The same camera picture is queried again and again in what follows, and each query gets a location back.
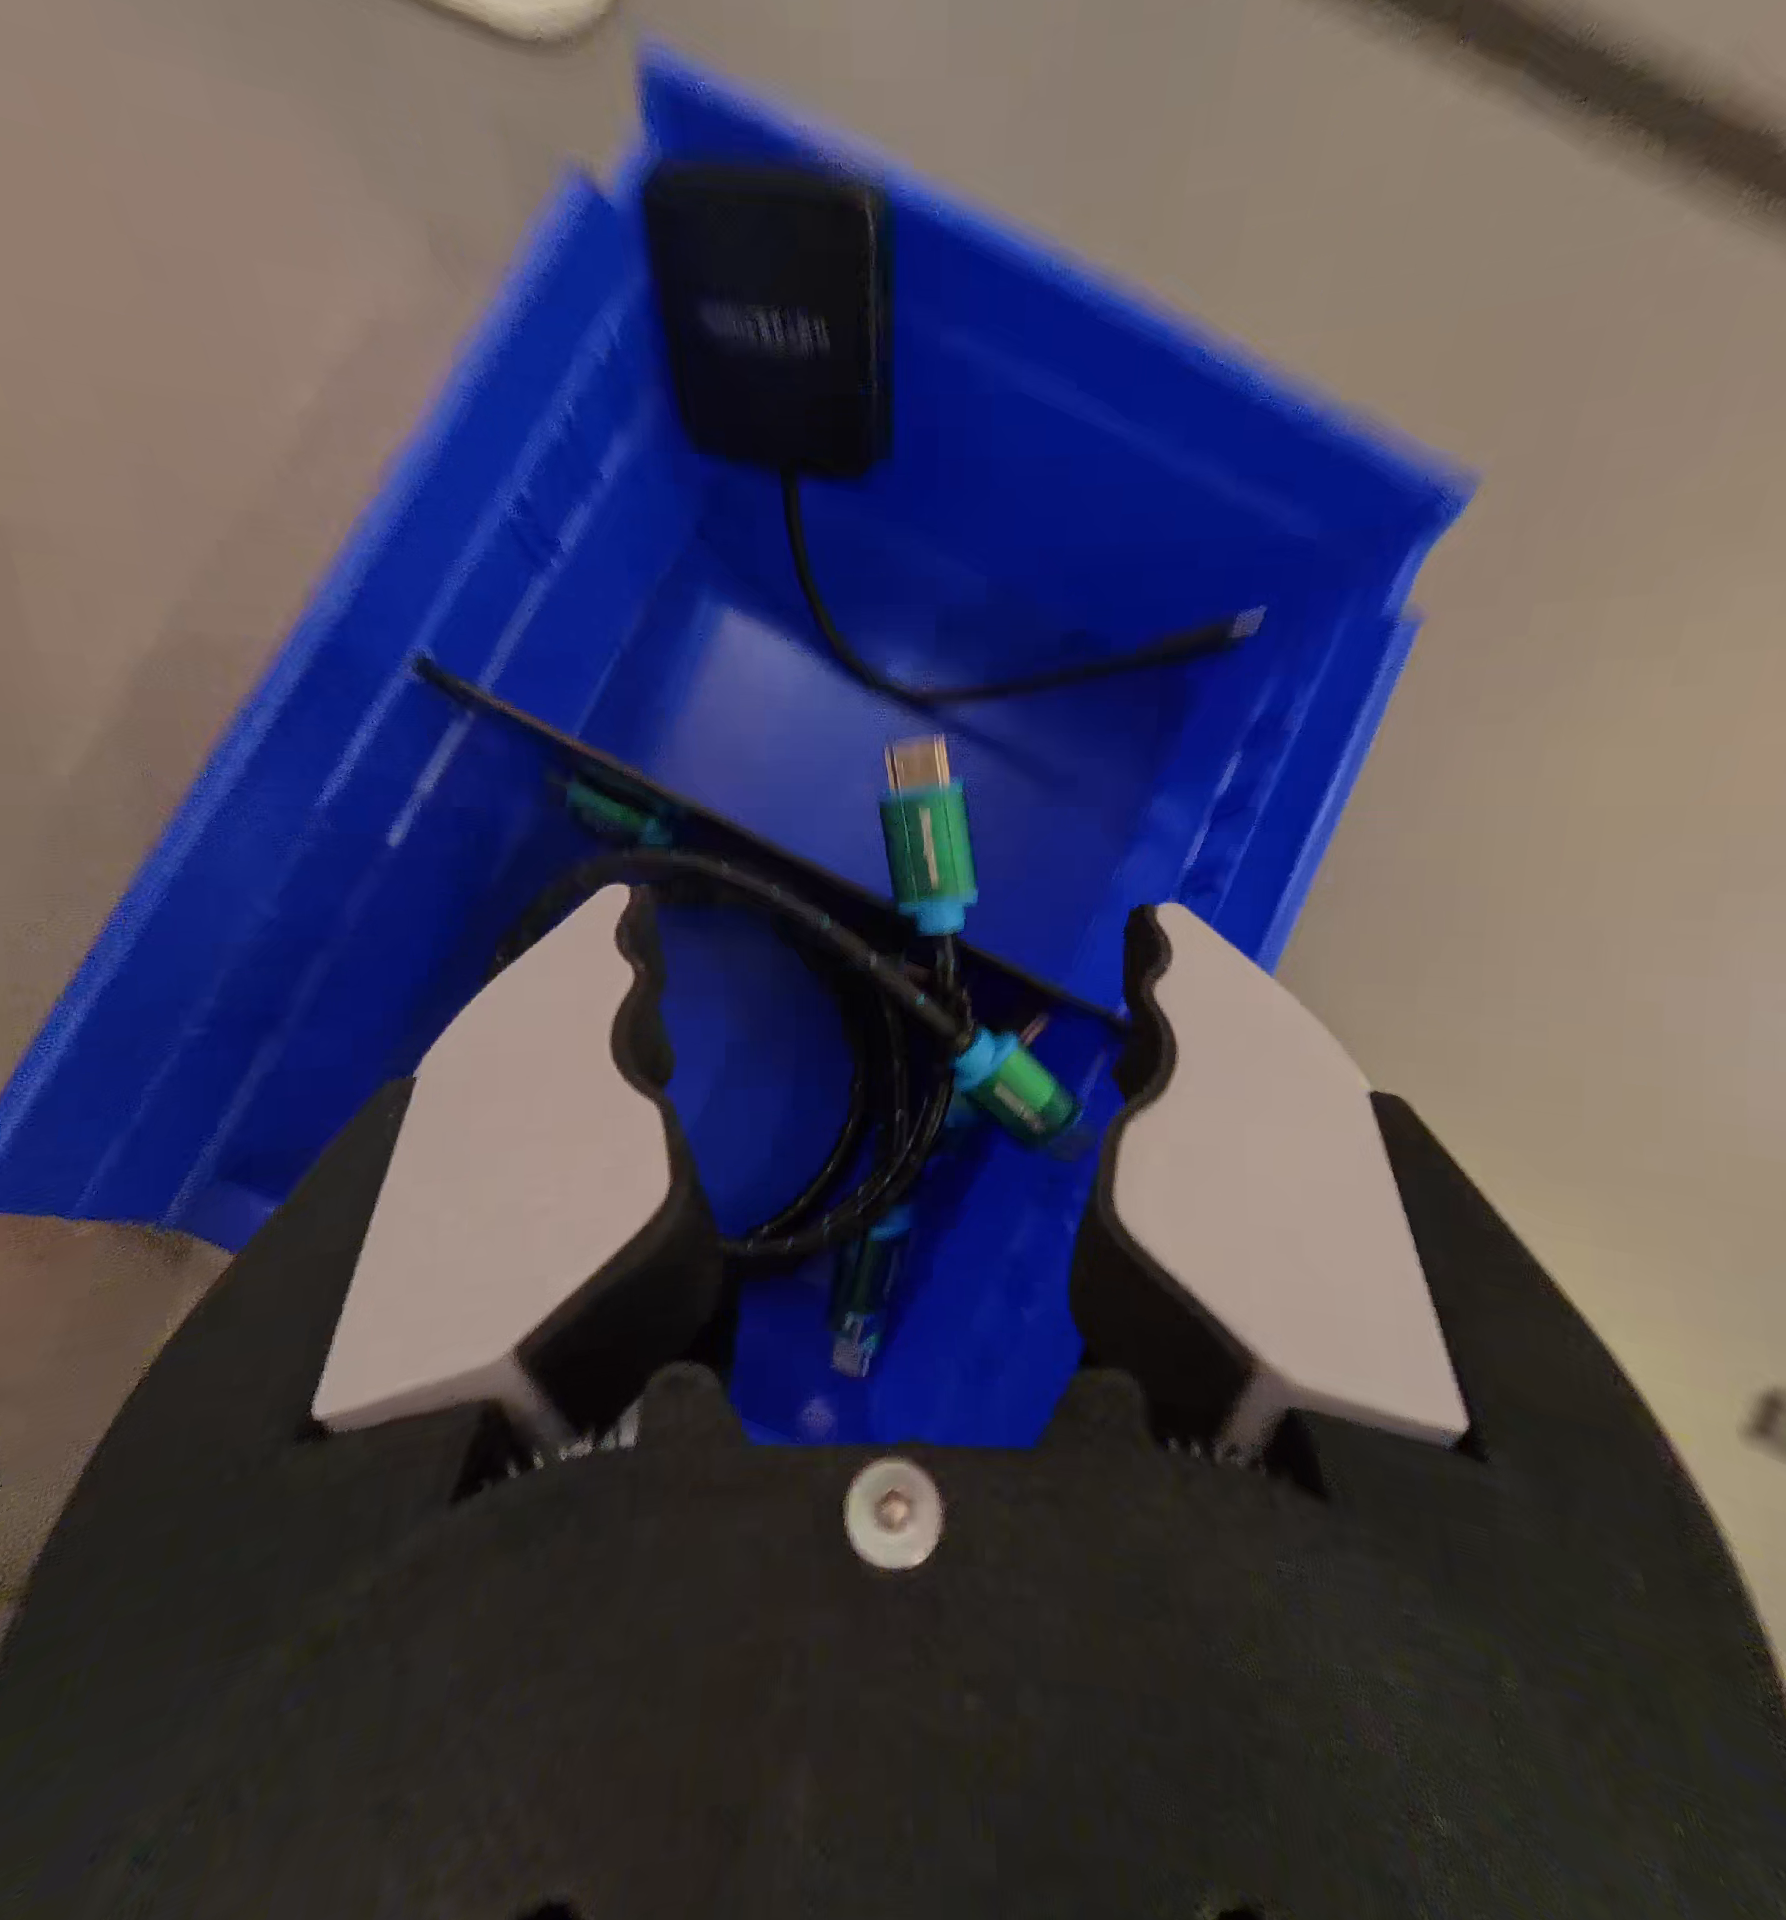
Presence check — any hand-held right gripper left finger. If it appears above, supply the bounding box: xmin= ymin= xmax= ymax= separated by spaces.
xmin=307 ymin=887 xmax=729 ymax=1447

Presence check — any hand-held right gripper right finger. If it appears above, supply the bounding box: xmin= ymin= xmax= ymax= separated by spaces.
xmin=1072 ymin=900 xmax=1472 ymax=1464

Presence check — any black cable with green plugs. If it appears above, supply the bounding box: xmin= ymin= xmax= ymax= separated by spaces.
xmin=554 ymin=772 xmax=678 ymax=858
xmin=496 ymin=734 xmax=1091 ymax=1381

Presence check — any thin black hub cable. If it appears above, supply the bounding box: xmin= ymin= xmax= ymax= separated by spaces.
xmin=781 ymin=465 xmax=1269 ymax=709

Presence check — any blue plastic bin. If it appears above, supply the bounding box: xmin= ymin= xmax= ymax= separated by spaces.
xmin=0 ymin=38 xmax=1479 ymax=1453

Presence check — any black bin divider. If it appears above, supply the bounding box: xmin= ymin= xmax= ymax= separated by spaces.
xmin=414 ymin=652 xmax=1133 ymax=1040

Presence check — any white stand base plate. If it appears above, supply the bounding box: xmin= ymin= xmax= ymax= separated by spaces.
xmin=427 ymin=0 xmax=611 ymax=44

